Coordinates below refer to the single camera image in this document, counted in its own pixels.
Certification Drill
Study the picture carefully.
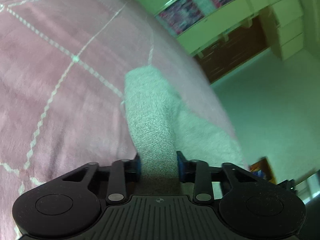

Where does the pink quilted blanket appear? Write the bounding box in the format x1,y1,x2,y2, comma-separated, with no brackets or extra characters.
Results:
0,0,242,240

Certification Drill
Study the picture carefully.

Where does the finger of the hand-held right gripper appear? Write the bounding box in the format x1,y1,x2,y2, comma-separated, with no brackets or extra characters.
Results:
277,179,299,194

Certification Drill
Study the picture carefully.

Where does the brown wooden door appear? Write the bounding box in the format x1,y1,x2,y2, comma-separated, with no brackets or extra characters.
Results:
194,17,272,84

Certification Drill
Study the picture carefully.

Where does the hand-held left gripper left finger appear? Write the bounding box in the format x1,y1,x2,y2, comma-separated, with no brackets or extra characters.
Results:
62,155,142,204

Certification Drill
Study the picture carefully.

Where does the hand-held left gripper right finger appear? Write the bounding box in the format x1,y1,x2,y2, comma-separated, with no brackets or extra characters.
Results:
176,151,253,202

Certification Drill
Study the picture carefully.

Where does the colourful box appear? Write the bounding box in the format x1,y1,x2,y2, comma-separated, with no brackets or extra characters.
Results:
249,157,277,184

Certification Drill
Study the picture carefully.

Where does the cream bookshelf unit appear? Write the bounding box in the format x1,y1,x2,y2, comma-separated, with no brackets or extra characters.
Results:
110,0,304,60

